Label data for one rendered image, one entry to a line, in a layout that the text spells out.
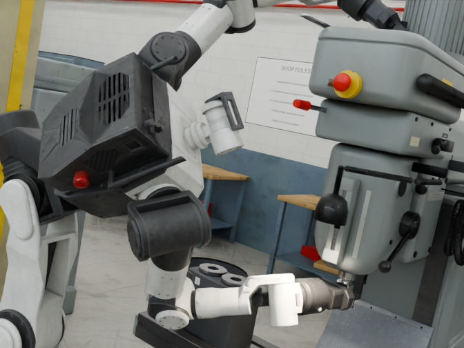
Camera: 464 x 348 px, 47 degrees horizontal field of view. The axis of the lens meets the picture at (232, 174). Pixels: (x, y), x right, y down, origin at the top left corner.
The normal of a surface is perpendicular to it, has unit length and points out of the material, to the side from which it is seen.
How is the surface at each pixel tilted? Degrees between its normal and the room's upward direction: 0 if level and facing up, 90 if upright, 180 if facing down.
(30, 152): 90
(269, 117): 90
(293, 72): 90
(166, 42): 61
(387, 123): 90
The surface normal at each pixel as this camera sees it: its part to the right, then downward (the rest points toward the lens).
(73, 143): -0.66, -0.33
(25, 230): -0.33, 0.05
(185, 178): 0.74, 0.31
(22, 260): -0.44, 0.44
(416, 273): -0.60, -0.02
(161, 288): -0.03, 0.73
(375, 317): -0.45, -0.46
